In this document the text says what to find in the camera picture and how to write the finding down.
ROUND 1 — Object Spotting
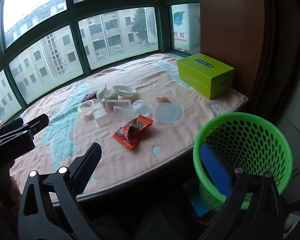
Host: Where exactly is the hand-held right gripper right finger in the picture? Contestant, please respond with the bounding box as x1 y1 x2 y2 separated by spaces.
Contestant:
201 142 284 240

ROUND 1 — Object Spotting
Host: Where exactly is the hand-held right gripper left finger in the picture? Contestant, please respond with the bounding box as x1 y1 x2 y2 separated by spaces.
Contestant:
18 142 102 240

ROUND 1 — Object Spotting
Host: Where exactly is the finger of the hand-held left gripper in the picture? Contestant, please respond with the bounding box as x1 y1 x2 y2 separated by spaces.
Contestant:
21 114 49 137
0 117 24 140

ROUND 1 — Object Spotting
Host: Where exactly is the clear square plastic cup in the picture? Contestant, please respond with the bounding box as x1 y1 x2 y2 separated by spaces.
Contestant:
92 105 113 128

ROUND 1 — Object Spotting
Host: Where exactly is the small white cup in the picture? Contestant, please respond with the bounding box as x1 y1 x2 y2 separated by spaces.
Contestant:
78 100 95 113

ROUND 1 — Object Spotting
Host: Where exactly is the orange snack wrapper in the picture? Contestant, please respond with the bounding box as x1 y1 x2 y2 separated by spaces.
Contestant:
112 114 154 150

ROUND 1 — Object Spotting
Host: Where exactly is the red small wrapper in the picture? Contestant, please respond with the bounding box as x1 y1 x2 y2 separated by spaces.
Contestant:
82 92 98 102

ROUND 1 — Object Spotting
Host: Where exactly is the green mesh plastic basket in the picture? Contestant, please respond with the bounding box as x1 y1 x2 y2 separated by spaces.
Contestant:
193 112 293 211

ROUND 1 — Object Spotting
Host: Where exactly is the clear rectangular plastic tray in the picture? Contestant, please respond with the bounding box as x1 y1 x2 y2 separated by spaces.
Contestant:
113 106 132 120
105 99 130 111

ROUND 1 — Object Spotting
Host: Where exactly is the white tissue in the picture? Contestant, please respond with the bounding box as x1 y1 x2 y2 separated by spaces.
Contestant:
101 93 118 103

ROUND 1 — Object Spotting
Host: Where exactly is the silver foil packet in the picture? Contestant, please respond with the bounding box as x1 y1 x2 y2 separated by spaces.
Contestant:
96 84 108 98

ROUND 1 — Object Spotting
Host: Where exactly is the clear round plastic lid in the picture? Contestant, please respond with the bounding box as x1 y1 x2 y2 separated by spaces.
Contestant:
154 103 185 125

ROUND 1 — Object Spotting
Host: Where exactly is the clear dome plastic cup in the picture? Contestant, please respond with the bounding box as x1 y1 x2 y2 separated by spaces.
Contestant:
131 100 152 117

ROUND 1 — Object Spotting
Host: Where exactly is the white round bowl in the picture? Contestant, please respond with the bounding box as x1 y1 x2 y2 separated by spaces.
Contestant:
112 85 137 98

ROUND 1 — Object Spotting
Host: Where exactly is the person's left hand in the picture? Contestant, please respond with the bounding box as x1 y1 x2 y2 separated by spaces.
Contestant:
9 176 23 215

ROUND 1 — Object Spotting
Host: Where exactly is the blue flat object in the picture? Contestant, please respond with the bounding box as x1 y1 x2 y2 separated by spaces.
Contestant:
187 187 215 218

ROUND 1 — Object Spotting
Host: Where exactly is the pink printed blanket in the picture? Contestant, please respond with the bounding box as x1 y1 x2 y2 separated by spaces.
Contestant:
9 52 248 202

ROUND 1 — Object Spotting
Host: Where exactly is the beige apartment building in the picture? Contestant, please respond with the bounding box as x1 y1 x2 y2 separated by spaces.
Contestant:
0 5 145 115

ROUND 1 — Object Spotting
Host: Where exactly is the green cardboard box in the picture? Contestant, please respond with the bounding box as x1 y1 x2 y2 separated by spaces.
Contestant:
176 53 235 100

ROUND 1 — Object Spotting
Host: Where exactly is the green tree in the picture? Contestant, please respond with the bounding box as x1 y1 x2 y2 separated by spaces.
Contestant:
132 7 148 47

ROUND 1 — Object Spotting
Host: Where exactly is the white outdoor air conditioner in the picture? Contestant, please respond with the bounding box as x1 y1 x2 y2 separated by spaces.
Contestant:
171 4 200 52

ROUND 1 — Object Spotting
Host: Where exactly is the white louvred shutter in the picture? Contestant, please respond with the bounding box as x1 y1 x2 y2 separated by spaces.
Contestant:
145 7 157 44

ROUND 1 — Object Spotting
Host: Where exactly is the brown wooden cabinet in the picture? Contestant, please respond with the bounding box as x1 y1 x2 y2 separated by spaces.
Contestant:
197 0 265 100

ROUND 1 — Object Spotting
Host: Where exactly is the dark green window frame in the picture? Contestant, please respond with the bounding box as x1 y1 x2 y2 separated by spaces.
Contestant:
0 0 200 123

